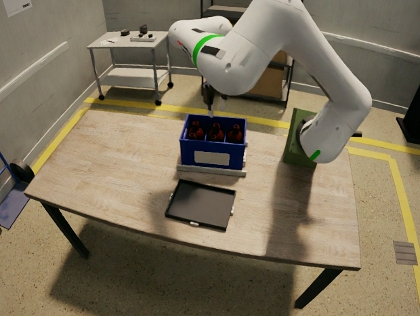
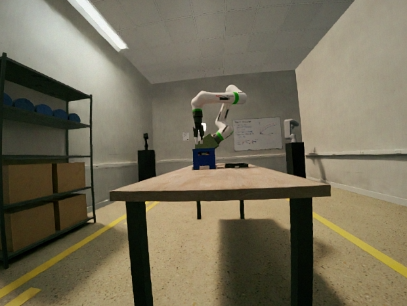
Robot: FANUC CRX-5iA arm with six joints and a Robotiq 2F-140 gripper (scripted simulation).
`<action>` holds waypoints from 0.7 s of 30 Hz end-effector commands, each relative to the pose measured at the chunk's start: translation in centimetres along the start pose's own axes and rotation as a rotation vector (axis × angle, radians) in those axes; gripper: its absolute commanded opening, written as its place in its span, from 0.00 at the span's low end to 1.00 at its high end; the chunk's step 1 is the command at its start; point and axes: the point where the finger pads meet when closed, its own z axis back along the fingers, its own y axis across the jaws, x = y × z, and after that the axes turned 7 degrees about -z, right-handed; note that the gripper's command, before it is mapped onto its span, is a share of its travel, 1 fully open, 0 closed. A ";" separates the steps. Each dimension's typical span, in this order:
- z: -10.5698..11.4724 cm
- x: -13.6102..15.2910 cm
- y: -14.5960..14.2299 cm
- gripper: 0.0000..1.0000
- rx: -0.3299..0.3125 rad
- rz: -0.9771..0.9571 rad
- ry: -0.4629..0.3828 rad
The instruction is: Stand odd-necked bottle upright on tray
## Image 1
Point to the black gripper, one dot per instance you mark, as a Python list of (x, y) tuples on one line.
[(208, 97)]

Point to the blue plastic crate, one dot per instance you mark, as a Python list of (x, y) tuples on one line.
[(213, 154)]

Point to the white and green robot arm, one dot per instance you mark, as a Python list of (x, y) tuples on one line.
[(233, 59)]

